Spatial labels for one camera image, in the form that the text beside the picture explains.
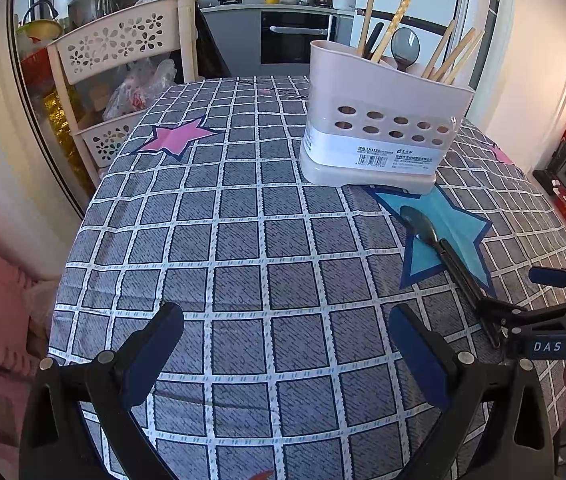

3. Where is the grey checked tablecloth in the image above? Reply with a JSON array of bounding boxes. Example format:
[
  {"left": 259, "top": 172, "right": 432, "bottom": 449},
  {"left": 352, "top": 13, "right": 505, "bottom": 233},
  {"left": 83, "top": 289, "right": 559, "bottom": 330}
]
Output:
[{"left": 50, "top": 76, "right": 566, "bottom": 479}]

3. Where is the black spoon dark handle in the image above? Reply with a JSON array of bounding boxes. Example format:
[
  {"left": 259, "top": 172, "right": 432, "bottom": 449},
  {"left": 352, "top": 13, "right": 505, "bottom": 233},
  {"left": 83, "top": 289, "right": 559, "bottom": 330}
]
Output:
[{"left": 362, "top": 23, "right": 384, "bottom": 60}]

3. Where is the bamboo chopstick blue patterned end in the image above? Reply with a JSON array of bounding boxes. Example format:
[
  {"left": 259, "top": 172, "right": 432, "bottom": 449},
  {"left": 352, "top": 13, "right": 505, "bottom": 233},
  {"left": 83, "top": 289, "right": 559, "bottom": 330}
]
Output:
[{"left": 371, "top": 0, "right": 412, "bottom": 63}]

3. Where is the built-in black oven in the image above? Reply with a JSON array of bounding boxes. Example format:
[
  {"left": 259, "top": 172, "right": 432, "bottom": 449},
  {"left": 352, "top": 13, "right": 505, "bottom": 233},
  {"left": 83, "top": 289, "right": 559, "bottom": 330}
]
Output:
[{"left": 260, "top": 11, "right": 331, "bottom": 65}]

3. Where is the silver metal spoon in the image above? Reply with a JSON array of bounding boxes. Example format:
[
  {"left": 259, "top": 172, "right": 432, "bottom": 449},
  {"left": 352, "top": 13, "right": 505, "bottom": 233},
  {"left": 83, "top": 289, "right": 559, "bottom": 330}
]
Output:
[{"left": 390, "top": 27, "right": 420, "bottom": 72}]

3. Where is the white perforated plastic shelf rack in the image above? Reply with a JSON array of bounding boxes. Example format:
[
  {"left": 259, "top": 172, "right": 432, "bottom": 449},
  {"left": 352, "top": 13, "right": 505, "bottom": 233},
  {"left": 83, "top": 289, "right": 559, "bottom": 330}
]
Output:
[{"left": 46, "top": 0, "right": 202, "bottom": 189}]

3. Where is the plain bamboo chopstick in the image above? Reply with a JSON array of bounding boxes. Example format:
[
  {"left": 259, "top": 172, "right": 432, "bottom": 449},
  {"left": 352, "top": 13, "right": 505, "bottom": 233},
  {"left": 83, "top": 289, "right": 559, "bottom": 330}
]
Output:
[{"left": 357, "top": 0, "right": 374, "bottom": 58}]

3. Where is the white plastic utensil holder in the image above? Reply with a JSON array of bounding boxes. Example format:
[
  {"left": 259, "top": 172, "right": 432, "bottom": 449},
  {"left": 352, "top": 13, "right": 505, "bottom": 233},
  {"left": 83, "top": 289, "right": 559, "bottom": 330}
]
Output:
[{"left": 299, "top": 40, "right": 474, "bottom": 195}]

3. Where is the bamboo chopstick in holder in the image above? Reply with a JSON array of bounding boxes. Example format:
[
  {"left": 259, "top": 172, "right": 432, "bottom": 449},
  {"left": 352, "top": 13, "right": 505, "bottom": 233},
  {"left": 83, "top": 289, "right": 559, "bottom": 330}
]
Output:
[
  {"left": 430, "top": 27, "right": 477, "bottom": 81},
  {"left": 443, "top": 32, "right": 484, "bottom": 84},
  {"left": 422, "top": 18, "right": 456, "bottom": 79}
]

